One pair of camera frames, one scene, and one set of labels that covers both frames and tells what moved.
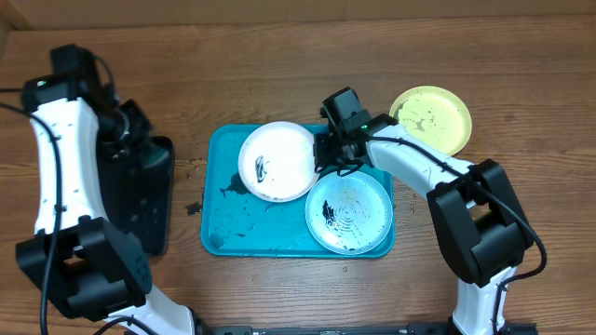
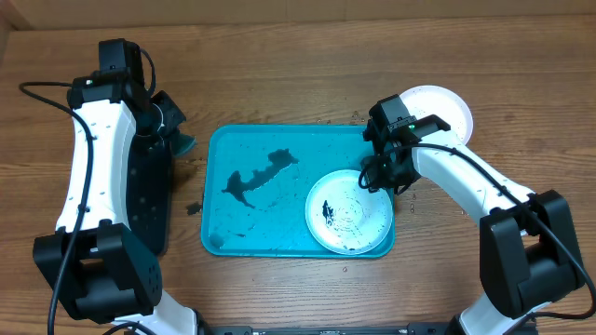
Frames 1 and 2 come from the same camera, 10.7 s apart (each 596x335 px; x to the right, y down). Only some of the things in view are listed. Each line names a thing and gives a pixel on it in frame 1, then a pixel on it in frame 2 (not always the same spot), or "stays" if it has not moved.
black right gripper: (326, 159) to (378, 181)
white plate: (277, 162) to (442, 101)
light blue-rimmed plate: (348, 214) stays
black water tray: (137, 192) stays
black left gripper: (142, 139) to (176, 117)
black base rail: (422, 328) stays
